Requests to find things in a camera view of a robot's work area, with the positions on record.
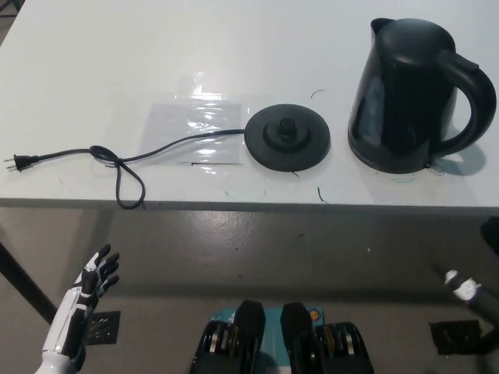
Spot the black and white right hand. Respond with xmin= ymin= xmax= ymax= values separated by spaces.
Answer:
xmin=431 ymin=263 xmax=499 ymax=327

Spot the black table leg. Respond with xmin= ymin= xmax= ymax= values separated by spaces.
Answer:
xmin=0 ymin=240 xmax=58 ymax=325

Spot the clear plastic tape sheet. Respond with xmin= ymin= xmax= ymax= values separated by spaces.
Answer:
xmin=143 ymin=69 xmax=246 ymax=167

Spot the white and black left hand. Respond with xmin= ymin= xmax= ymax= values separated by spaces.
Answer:
xmin=41 ymin=243 xmax=121 ymax=362

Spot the black electric kettle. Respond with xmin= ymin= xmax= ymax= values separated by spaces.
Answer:
xmin=346 ymin=17 xmax=494 ymax=175

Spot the round black kettle base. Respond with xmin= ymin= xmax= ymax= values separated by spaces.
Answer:
xmin=243 ymin=104 xmax=333 ymax=172

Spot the black power cord with plug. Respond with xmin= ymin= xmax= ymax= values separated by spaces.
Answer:
xmin=3 ymin=128 xmax=247 ymax=210

